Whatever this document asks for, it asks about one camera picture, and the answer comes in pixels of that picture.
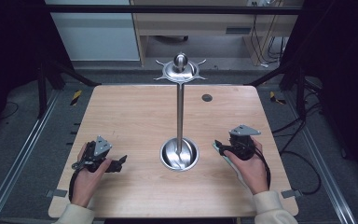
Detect yellow black floor tape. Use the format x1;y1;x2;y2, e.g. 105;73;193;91
70;89;84;106

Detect person's left hand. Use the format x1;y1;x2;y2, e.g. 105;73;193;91
70;143;114;208

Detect steel hook stand with bowl base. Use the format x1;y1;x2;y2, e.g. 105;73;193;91
153;51;208;173

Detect black floor cables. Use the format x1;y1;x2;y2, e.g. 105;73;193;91
271;101;324;196

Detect grey table bracket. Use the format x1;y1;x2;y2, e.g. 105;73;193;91
45;189;69;199
281;189;303;200

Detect light wooden desk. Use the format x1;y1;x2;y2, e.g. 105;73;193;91
130;0;304;67

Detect black hanging cables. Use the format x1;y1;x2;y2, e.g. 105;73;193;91
249;0;289;68

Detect black curtain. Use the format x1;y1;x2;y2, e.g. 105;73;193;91
279;0;358;194
0;0;76;147

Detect yellow-handled tool right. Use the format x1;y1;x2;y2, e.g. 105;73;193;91
268;91;287;105

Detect right hand-held gripper cable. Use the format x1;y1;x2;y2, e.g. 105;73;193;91
253;145;273;190

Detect left hand-held gripper cable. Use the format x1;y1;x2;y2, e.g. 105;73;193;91
67;168;79;203

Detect thin black floor cable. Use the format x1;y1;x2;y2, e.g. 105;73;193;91
0;100;21;121

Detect pale strip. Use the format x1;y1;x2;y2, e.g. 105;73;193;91
212;141;250;189

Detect black horizontal frame bar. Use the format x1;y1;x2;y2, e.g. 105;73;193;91
43;5;304;15

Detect black metal frame stand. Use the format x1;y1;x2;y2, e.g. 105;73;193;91
36;59;103;119
244;60;308;120

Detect person's right hand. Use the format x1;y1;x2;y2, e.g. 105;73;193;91
223;137;270;196

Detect white cabinet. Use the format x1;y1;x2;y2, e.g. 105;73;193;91
44;0;141;62

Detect aluminium floor rail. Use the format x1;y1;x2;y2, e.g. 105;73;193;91
0;89;61;224
282;90;358;224

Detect hand-held gripper cable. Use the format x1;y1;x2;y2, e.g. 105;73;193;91
253;145;273;190
67;168;79;203

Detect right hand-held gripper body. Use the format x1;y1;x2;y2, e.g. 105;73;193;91
226;124;262;161

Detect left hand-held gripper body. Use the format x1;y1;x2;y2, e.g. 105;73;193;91
71;134;113;174

